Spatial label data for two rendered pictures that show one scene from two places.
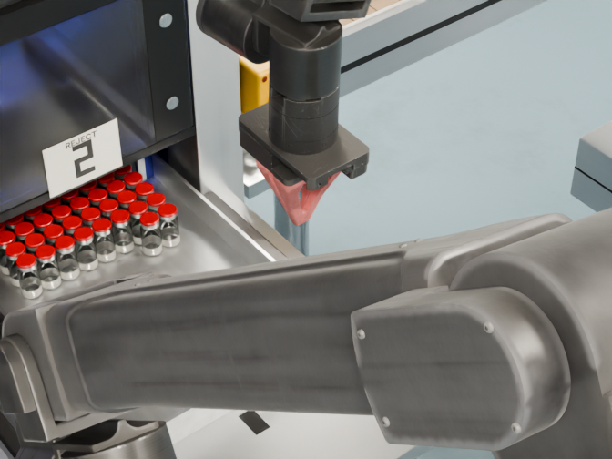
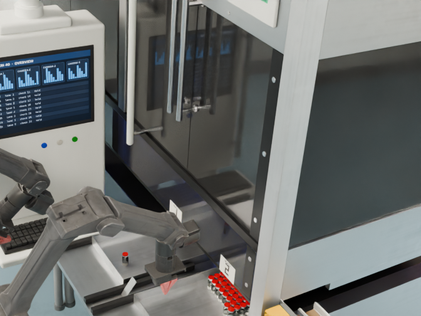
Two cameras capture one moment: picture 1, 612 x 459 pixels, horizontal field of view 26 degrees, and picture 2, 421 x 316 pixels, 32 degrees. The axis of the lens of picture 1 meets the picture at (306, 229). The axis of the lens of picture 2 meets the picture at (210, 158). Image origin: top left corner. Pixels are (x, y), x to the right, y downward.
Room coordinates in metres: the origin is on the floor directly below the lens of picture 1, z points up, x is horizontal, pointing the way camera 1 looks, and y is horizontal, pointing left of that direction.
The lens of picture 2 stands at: (1.10, -1.57, 2.47)
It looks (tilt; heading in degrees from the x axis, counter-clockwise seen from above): 30 degrees down; 94
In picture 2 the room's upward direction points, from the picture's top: 5 degrees clockwise
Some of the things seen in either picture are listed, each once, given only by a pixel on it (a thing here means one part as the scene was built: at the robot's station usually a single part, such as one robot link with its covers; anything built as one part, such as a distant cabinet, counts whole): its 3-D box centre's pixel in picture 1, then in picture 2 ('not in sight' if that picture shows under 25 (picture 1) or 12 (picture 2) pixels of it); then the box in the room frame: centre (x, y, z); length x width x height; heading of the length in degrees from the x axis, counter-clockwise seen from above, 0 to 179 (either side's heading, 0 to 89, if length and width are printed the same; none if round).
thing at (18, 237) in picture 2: not in sight; (51, 227); (0.35, 0.57, 0.82); 0.40 x 0.14 x 0.02; 37
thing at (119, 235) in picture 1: (95, 244); (223, 296); (1.04, 0.22, 0.90); 0.18 x 0.02 x 0.05; 128
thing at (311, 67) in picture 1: (300, 51); (167, 243); (0.88, 0.00, 1.26); 0.07 x 0.06 x 0.07; 46
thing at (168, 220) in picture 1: (168, 225); (230, 314); (1.07, 0.15, 0.90); 0.02 x 0.02 x 0.05
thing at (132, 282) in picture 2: not in sight; (114, 292); (0.69, 0.17, 0.91); 0.14 x 0.03 x 0.06; 38
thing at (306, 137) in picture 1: (303, 115); (165, 261); (0.87, 0.00, 1.20); 0.10 x 0.07 x 0.07; 38
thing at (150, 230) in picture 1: (150, 234); (226, 310); (1.05, 0.17, 0.90); 0.02 x 0.02 x 0.05
